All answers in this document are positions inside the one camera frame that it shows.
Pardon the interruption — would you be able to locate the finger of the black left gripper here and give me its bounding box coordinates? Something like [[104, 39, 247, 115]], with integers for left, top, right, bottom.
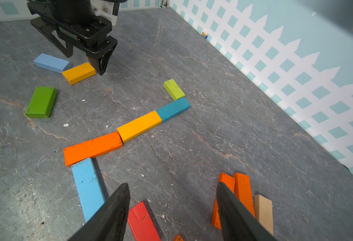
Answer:
[[87, 45, 116, 75], [31, 18, 73, 58]]

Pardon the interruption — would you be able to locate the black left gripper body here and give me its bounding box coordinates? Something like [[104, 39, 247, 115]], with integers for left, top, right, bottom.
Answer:
[[27, 1, 117, 57]]

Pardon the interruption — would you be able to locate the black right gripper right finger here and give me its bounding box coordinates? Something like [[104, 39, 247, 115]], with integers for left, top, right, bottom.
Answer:
[[216, 183, 276, 241]]

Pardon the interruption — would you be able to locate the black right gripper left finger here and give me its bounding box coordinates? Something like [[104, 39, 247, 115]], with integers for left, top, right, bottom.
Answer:
[[69, 183, 130, 241]]

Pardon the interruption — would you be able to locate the tan long block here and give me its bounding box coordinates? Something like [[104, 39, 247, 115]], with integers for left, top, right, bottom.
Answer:
[[254, 195, 274, 236]]

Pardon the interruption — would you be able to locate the small orange-yellow block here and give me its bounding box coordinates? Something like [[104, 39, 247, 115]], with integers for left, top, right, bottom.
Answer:
[[62, 63, 96, 85]]

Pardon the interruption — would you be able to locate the blue long block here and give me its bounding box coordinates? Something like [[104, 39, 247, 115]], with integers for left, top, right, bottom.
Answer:
[[72, 158, 105, 222]]

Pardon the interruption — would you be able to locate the light blue block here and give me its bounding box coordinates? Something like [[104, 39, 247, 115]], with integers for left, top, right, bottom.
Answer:
[[34, 53, 72, 73]]

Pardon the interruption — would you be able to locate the red block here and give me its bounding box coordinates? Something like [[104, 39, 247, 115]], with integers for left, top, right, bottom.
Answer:
[[128, 201, 161, 241]]

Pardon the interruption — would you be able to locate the orange long block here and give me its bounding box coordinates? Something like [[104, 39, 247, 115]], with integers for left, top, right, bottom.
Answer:
[[63, 132, 123, 167]]

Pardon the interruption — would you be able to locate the yellow-orange long block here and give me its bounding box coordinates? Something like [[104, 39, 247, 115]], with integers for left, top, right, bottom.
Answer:
[[117, 111, 162, 143]]

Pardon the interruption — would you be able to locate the lime green small block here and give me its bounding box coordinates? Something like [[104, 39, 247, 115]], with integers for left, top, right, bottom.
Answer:
[[163, 79, 186, 100]]

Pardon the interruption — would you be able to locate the teal long block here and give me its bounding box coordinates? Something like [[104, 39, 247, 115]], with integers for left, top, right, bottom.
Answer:
[[156, 97, 190, 123]]

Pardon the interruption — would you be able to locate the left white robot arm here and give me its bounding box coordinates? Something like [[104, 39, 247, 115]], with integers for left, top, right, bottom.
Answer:
[[27, 0, 122, 75]]

